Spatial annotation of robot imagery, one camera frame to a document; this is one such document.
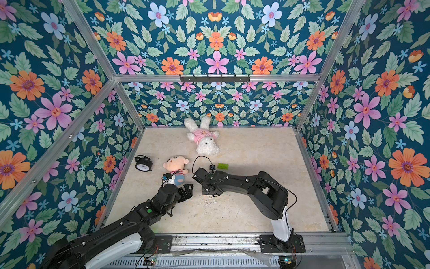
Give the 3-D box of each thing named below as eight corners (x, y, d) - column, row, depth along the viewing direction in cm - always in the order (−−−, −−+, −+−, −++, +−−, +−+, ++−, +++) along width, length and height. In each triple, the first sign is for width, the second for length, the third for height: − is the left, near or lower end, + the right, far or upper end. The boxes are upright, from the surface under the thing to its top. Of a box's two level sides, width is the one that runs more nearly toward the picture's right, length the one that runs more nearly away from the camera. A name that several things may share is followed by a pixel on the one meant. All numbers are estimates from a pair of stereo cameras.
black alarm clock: (139, 172, 100) (131, 163, 92) (142, 163, 103) (135, 154, 96) (151, 172, 100) (145, 163, 92) (154, 163, 103) (148, 154, 96)
